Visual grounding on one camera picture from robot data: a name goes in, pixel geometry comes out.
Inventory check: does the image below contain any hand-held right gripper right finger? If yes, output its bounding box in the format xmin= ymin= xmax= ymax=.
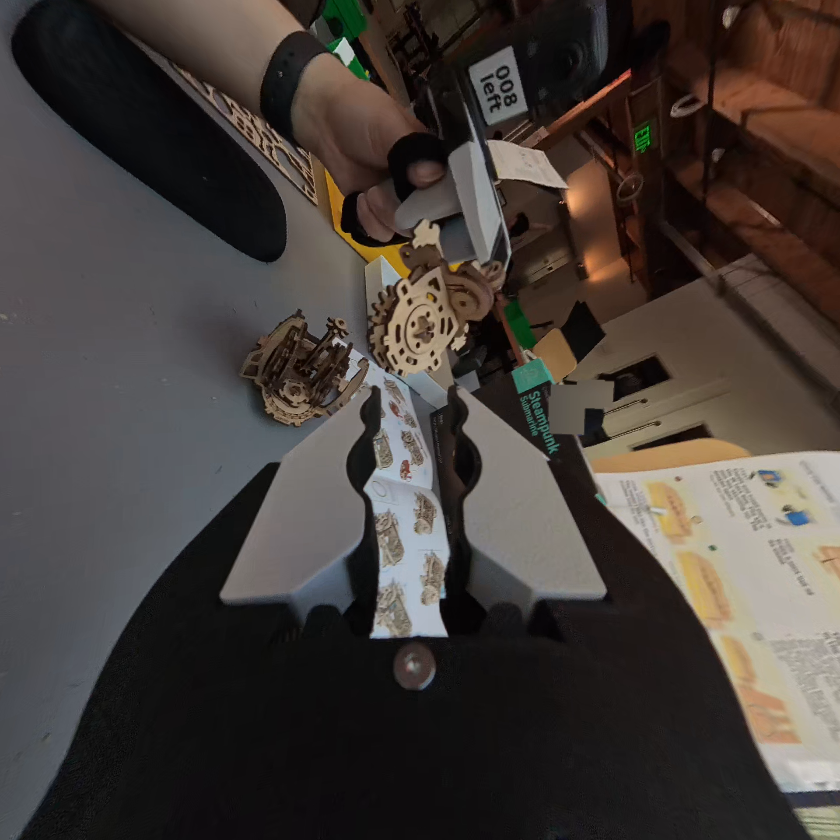
xmin=448 ymin=386 xmax=608 ymax=610

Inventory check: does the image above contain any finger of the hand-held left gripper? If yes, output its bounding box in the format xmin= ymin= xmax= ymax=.
xmin=487 ymin=144 xmax=515 ymax=266
xmin=437 ymin=140 xmax=502 ymax=263

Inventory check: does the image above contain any person's left hand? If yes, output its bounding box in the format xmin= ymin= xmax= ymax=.
xmin=292 ymin=62 xmax=454 ymax=245

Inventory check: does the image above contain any punched plywood sheet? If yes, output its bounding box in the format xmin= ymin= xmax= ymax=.
xmin=128 ymin=36 xmax=320 ymax=206

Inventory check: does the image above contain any wooden frame assembly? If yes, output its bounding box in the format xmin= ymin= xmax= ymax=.
xmin=238 ymin=310 xmax=370 ymax=429

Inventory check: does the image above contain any black wrist rest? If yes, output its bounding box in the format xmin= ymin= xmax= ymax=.
xmin=11 ymin=0 xmax=288 ymax=263

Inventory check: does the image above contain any instruction booklet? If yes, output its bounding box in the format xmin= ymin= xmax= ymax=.
xmin=328 ymin=346 xmax=454 ymax=639

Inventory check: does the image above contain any instruction display board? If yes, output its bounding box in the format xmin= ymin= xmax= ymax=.
xmin=591 ymin=438 xmax=840 ymax=796

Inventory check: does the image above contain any white cardboard tray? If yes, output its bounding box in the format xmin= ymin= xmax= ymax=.
xmin=364 ymin=256 xmax=458 ymax=409

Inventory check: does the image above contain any white paper note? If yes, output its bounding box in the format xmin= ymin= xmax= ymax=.
xmin=489 ymin=140 xmax=570 ymax=193

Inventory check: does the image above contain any yellow plastic bin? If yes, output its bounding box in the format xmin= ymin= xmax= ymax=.
xmin=323 ymin=164 xmax=411 ymax=265

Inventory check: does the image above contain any wooden gear module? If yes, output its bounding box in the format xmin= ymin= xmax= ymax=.
xmin=366 ymin=220 xmax=508 ymax=379

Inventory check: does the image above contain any black wristband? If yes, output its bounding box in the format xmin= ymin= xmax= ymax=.
xmin=259 ymin=31 xmax=337 ymax=147

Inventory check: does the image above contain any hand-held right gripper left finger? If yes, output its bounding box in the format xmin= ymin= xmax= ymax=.
xmin=218 ymin=386 xmax=383 ymax=618

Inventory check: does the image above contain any black model kit box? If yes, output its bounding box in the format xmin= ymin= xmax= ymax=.
xmin=430 ymin=357 xmax=599 ymax=546

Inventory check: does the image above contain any person's left forearm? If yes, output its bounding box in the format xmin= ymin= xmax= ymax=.
xmin=88 ymin=0 xmax=309 ymax=126

